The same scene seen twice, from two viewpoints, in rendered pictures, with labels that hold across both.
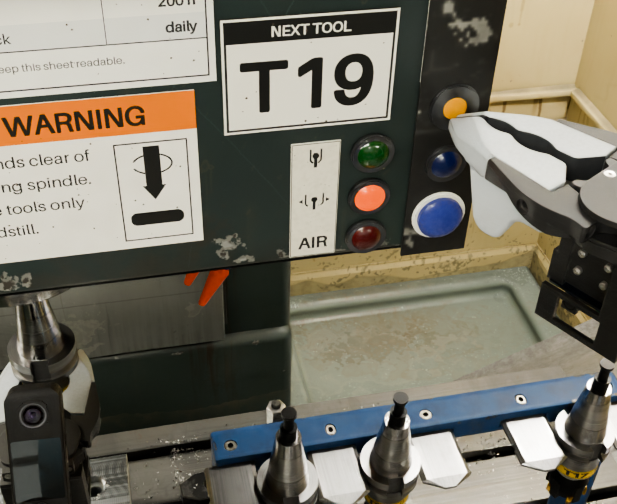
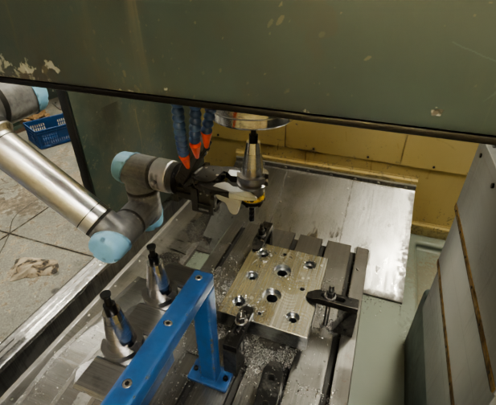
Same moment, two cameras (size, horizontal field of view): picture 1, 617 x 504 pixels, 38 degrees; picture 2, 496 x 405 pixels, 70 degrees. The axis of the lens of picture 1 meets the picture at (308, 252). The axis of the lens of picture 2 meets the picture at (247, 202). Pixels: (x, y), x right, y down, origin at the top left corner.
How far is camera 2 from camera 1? 1.02 m
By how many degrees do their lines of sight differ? 91
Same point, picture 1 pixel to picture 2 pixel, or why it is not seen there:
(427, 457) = (106, 368)
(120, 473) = (294, 330)
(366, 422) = (154, 343)
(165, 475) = (308, 381)
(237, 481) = (180, 276)
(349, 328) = not seen: outside the picture
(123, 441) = (343, 370)
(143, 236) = not seen: hidden behind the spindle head
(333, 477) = (144, 313)
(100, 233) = not seen: hidden behind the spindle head
